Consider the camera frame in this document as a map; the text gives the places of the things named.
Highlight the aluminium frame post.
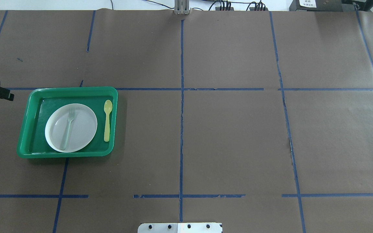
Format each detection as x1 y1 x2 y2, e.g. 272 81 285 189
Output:
174 0 191 15

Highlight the green plastic tray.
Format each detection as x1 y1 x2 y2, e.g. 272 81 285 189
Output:
17 86 118 159

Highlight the black power strip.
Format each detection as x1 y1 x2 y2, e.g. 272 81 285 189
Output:
246 0 268 11
215 0 233 11

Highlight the pale mint plastic fork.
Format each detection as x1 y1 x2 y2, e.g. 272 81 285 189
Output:
60 106 76 150

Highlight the black computer box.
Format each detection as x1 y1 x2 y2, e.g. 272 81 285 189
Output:
289 0 343 12

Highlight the far black power strip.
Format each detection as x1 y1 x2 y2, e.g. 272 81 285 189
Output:
246 0 268 11

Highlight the near black power strip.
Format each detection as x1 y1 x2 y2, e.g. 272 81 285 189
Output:
215 0 233 11

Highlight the yellow plastic spoon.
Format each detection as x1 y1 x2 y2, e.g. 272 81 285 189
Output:
103 99 113 142

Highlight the white round plate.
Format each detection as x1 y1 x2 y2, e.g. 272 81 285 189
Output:
45 103 97 153

